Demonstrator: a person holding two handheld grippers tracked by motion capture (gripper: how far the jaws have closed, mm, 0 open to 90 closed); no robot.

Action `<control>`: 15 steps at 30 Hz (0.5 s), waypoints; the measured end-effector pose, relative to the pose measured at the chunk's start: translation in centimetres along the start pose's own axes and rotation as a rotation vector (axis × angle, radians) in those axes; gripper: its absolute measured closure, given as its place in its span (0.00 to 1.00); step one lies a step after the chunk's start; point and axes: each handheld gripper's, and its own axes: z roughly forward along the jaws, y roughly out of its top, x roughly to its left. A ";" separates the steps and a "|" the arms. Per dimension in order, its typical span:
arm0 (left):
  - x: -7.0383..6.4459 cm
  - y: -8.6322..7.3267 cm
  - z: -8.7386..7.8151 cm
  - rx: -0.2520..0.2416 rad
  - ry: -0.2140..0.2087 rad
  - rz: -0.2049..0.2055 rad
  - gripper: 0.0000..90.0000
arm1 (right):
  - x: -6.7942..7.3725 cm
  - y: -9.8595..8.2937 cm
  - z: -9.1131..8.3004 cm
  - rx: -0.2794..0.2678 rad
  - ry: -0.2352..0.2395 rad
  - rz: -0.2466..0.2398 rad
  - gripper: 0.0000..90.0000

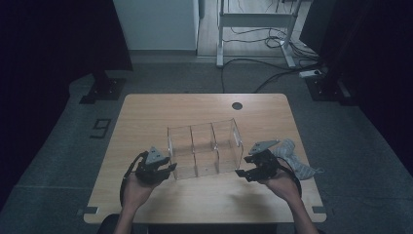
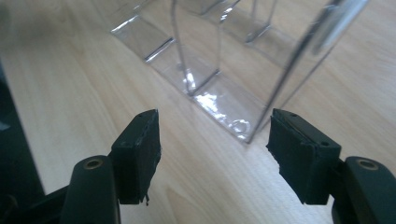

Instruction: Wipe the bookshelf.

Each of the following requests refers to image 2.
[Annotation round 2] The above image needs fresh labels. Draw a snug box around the clear acrylic divided organizer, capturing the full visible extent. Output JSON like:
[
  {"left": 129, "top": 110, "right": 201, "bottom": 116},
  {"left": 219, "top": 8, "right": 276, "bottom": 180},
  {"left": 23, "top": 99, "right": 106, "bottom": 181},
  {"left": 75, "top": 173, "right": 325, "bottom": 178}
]
[{"left": 90, "top": 0, "right": 372, "bottom": 145}]

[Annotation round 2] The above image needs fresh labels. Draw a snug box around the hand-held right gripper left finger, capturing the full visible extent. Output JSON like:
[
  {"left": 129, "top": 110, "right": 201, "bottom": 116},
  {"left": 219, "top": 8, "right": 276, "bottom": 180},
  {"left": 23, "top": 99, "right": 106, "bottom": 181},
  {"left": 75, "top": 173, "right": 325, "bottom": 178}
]
[{"left": 59, "top": 108, "right": 163, "bottom": 224}]

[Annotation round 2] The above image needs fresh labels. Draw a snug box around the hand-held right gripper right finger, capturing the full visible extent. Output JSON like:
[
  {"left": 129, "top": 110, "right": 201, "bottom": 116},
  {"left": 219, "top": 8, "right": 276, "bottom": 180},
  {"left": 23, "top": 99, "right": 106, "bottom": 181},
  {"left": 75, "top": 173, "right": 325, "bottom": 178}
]
[{"left": 265, "top": 107, "right": 396, "bottom": 224}]

